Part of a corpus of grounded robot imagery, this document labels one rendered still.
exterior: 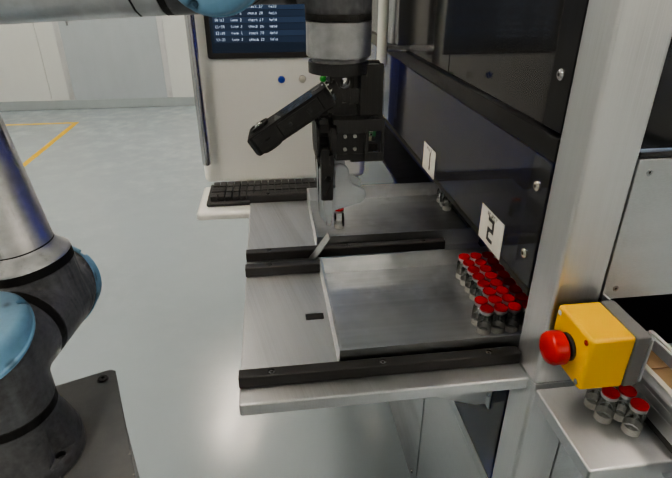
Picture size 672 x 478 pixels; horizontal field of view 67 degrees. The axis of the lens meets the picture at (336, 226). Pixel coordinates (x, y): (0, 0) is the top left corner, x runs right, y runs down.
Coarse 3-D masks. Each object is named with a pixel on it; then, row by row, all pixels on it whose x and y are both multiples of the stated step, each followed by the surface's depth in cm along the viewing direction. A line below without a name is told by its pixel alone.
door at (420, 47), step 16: (400, 0) 131; (416, 0) 117; (432, 0) 106; (448, 0) 96; (400, 16) 132; (416, 16) 118; (432, 16) 106; (448, 16) 97; (400, 32) 132; (416, 32) 118; (432, 32) 107; (448, 32) 97; (416, 48) 119; (432, 48) 107; (448, 48) 98; (448, 64) 98
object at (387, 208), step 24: (312, 192) 125; (384, 192) 127; (408, 192) 128; (432, 192) 129; (312, 216) 110; (360, 216) 117; (384, 216) 117; (408, 216) 117; (432, 216) 117; (456, 216) 117; (336, 240) 102; (360, 240) 103; (384, 240) 103; (456, 240) 106
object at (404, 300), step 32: (352, 256) 94; (384, 256) 95; (416, 256) 96; (448, 256) 97; (352, 288) 91; (384, 288) 91; (416, 288) 91; (448, 288) 91; (352, 320) 82; (384, 320) 82; (416, 320) 82; (448, 320) 82; (352, 352) 71; (384, 352) 72; (416, 352) 73
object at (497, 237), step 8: (488, 208) 81; (488, 216) 81; (480, 224) 84; (488, 224) 81; (496, 224) 78; (480, 232) 85; (496, 232) 78; (496, 240) 79; (496, 248) 79; (496, 256) 79
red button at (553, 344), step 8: (544, 336) 59; (552, 336) 58; (560, 336) 58; (544, 344) 59; (552, 344) 58; (560, 344) 58; (568, 344) 58; (544, 352) 59; (552, 352) 58; (560, 352) 57; (568, 352) 58; (552, 360) 58; (560, 360) 58; (568, 360) 58
